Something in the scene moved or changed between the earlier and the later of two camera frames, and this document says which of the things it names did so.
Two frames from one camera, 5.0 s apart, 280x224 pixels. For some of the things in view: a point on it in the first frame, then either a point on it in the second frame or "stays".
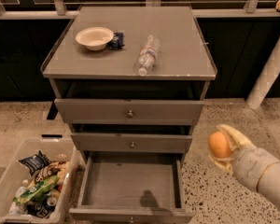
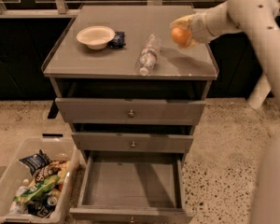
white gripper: [251, 166] → [198, 25]
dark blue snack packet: [118, 41] stays
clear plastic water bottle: [147, 55] stays
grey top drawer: [130, 112] stays
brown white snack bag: [57, 169] stays
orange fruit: [219, 144] → [180, 35]
